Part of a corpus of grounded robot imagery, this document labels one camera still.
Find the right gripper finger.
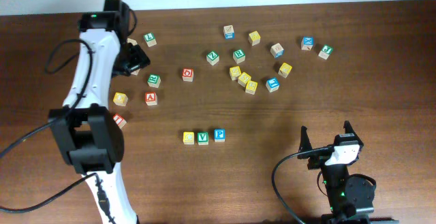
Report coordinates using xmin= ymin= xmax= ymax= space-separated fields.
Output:
xmin=342 ymin=121 xmax=356 ymax=138
xmin=297 ymin=126 xmax=313 ymax=159

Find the blue P block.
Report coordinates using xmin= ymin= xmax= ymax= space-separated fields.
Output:
xmin=214 ymin=129 xmax=225 ymax=142

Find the yellow C block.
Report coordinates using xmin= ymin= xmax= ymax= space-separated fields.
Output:
xmin=183 ymin=131 xmax=195 ymax=145

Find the green V block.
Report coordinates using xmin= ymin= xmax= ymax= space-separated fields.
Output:
xmin=198 ymin=131 xmax=209 ymax=145

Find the green r block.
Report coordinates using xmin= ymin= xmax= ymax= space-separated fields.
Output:
xmin=147 ymin=74 xmax=161 ymax=89
xmin=232 ymin=49 xmax=246 ymax=64

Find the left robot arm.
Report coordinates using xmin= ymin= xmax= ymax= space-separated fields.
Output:
xmin=48 ymin=0 xmax=151 ymax=223

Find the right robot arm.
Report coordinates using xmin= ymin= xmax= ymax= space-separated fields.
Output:
xmin=298 ymin=121 xmax=399 ymax=224

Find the yellow block upper left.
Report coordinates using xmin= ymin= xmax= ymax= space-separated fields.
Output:
xmin=131 ymin=69 xmax=140 ymax=76

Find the plain wood yellow-side block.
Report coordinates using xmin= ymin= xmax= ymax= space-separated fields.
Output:
xmin=127 ymin=38 xmax=138 ymax=46

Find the green L block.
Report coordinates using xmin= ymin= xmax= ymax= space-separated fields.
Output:
xmin=144 ymin=33 xmax=157 ymax=47

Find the yellow block middle left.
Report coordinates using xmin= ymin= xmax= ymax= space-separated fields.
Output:
xmin=113 ymin=92 xmax=129 ymax=106

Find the red A block lower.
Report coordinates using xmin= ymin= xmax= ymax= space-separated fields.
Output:
xmin=144 ymin=92 xmax=158 ymax=106

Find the red O block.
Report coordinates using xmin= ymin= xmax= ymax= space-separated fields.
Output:
xmin=182 ymin=68 xmax=193 ymax=82

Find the red I block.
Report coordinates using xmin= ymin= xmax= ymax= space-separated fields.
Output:
xmin=113 ymin=114 xmax=127 ymax=129

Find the blue E block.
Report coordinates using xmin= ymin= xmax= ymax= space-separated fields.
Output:
xmin=266 ymin=78 xmax=280 ymax=93

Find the yellow block right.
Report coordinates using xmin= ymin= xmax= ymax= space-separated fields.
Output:
xmin=278 ymin=63 xmax=292 ymax=78

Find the green Z block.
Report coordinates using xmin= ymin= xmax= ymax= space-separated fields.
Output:
xmin=206 ymin=51 xmax=219 ymax=65

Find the yellow block cluster lower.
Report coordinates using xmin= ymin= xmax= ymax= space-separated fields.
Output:
xmin=245 ymin=80 xmax=258 ymax=95

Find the yellow block cluster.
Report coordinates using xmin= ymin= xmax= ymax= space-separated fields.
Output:
xmin=238 ymin=72 xmax=251 ymax=87
xmin=245 ymin=80 xmax=258 ymax=95
xmin=229 ymin=66 xmax=242 ymax=80

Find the green J block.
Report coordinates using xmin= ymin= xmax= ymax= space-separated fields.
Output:
xmin=318 ymin=45 xmax=334 ymax=60

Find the yellow block cluster middle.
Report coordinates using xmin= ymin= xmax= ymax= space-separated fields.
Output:
xmin=238 ymin=72 xmax=251 ymax=87

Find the blue X block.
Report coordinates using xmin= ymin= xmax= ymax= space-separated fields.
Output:
xmin=301 ymin=36 xmax=314 ymax=50

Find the wood block blue side right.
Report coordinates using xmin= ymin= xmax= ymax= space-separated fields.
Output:
xmin=270 ymin=43 xmax=284 ymax=58

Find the wood block blue side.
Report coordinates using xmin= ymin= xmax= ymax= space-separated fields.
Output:
xmin=223 ymin=25 xmax=234 ymax=39
xmin=270 ymin=43 xmax=284 ymax=58

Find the yellow block cluster left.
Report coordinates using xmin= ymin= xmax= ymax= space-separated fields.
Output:
xmin=229 ymin=66 xmax=242 ymax=80

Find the yellow block top centre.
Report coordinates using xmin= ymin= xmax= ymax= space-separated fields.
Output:
xmin=248 ymin=31 xmax=261 ymax=46

